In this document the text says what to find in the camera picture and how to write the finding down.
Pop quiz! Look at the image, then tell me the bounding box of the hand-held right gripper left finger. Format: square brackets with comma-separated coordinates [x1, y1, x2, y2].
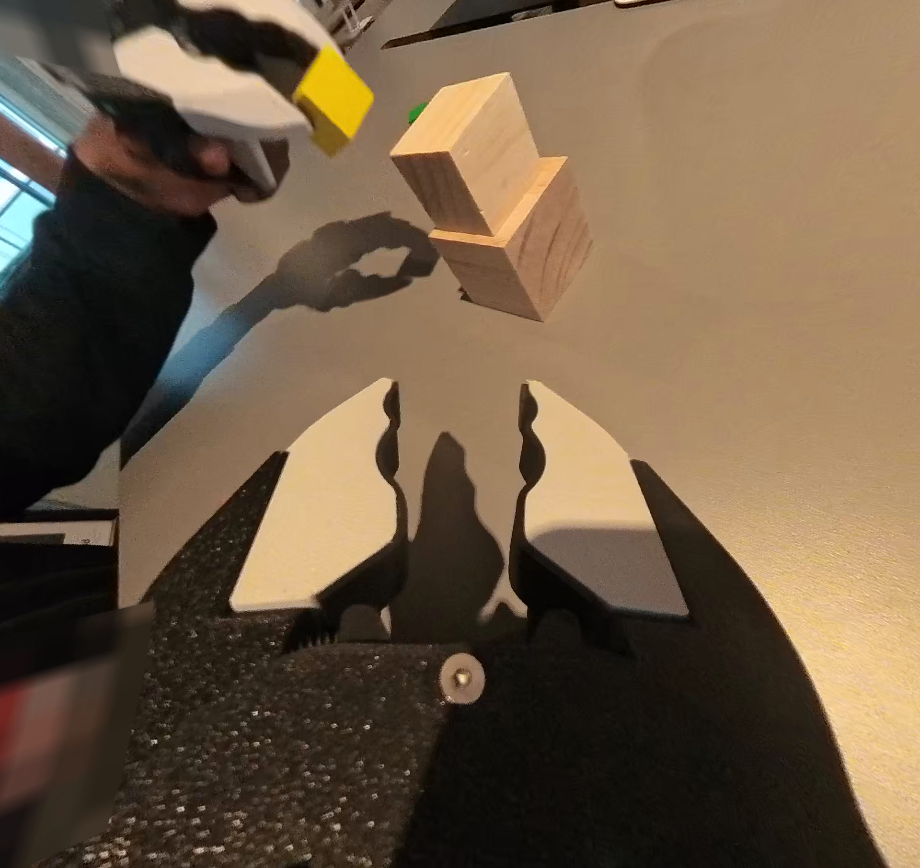
[229, 378, 409, 614]

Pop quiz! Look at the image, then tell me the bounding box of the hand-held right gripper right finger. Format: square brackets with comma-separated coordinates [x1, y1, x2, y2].
[509, 379, 691, 621]

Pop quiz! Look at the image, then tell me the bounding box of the small yellow cube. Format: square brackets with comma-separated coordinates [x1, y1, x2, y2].
[292, 45, 375, 158]

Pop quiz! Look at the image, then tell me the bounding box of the medium wooden cube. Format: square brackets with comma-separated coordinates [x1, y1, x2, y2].
[390, 72, 541, 237]

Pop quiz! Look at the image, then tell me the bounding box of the large wooden cube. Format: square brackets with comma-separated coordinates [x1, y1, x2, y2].
[428, 156, 595, 323]

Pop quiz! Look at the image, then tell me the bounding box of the person's left forearm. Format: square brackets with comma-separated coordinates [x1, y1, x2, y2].
[0, 149, 218, 518]

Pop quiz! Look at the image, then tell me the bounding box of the person's left hand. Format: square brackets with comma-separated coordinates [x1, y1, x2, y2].
[72, 115, 242, 218]

